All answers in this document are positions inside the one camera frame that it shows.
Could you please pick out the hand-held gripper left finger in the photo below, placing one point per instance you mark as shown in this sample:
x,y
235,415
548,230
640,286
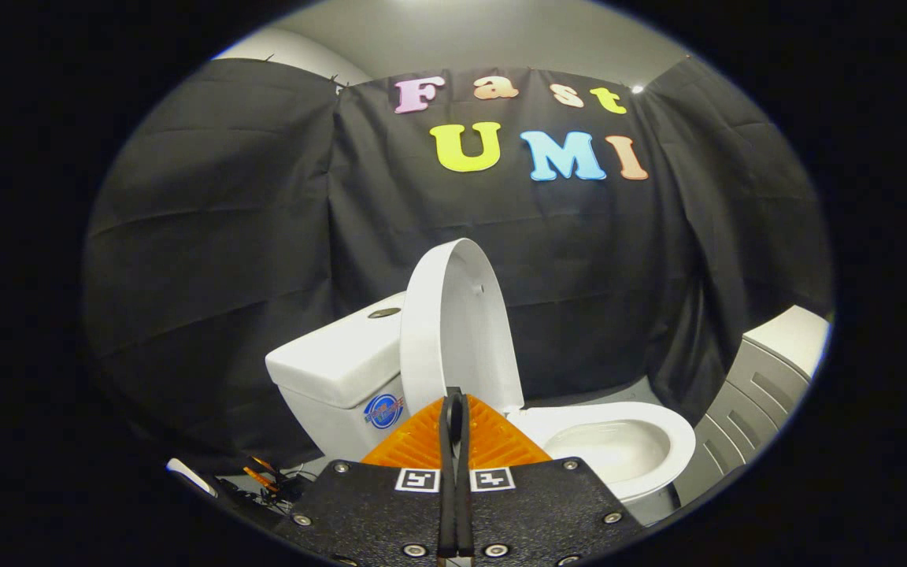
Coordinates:
x,y
375,512

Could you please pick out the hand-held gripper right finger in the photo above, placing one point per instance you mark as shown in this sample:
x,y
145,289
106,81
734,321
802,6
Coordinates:
x,y
540,512

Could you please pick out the white toilet lid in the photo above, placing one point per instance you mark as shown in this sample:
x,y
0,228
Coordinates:
x,y
461,331

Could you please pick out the white ceramic toilet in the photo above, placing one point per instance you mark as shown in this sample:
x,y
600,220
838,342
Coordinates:
x,y
335,362

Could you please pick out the small white device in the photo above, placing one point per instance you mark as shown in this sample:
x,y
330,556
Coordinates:
x,y
190,476

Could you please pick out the white drawer cabinet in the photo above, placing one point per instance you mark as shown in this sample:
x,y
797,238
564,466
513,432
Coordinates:
x,y
753,386

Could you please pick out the black backdrop cloth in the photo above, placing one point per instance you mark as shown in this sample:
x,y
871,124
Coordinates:
x,y
249,252

